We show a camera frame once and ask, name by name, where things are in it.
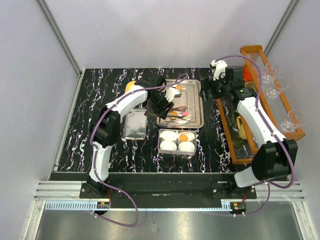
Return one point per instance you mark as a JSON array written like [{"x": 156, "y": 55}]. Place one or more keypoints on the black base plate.
[{"x": 167, "y": 191}]

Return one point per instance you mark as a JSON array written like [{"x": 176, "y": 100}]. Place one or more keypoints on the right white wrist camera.
[{"x": 219, "y": 67}]

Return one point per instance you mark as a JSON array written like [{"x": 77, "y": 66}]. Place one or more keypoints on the metal serving tongs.
[{"x": 178, "y": 113}]

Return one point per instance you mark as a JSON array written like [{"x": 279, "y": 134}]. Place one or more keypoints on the large steel baking tray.
[{"x": 189, "y": 97}]

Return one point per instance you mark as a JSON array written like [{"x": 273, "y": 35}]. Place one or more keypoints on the lilac cookie tin box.
[{"x": 177, "y": 142}]

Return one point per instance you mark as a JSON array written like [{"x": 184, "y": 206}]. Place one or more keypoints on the golden round biscuit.
[{"x": 172, "y": 114}]

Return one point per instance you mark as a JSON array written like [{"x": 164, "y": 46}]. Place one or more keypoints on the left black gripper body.
[{"x": 159, "y": 104}]

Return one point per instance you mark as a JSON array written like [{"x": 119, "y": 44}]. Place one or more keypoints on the yellow plate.
[{"x": 131, "y": 87}]

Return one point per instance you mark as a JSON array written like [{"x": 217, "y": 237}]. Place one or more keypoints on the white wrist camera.
[
  {"x": 171, "y": 93},
  {"x": 219, "y": 67}
]

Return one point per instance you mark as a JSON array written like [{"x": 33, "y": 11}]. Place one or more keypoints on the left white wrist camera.
[{"x": 171, "y": 93}]

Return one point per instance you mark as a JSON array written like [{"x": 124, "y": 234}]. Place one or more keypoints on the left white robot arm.
[{"x": 105, "y": 125}]

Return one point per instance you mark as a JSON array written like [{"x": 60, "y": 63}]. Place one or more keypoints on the orange cup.
[{"x": 247, "y": 75}]

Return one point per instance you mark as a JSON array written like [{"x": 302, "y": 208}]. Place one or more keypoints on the golden flower-shaped biscuit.
[{"x": 184, "y": 138}]

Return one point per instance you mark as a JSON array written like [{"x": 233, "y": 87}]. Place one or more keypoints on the aluminium frame rail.
[{"x": 58, "y": 35}]

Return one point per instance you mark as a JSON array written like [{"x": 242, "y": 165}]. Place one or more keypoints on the white paper cupcake liner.
[
  {"x": 186, "y": 146},
  {"x": 169, "y": 135},
  {"x": 191, "y": 135},
  {"x": 168, "y": 145}
]

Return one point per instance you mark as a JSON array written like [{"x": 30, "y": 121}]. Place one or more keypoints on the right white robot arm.
[{"x": 276, "y": 155}]

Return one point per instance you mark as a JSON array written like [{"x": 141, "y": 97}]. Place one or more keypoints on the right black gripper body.
[{"x": 218, "y": 88}]

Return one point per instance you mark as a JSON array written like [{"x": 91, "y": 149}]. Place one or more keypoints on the orange round cookie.
[{"x": 179, "y": 87}]

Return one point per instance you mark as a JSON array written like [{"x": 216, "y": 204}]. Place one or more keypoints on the clear glass cup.
[
  {"x": 276, "y": 87},
  {"x": 271, "y": 70},
  {"x": 294, "y": 120}
]

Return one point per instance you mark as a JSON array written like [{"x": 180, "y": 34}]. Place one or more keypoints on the yellow mug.
[{"x": 241, "y": 131}]

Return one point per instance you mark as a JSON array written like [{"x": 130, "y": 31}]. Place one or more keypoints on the wooden shelf rack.
[{"x": 242, "y": 151}]

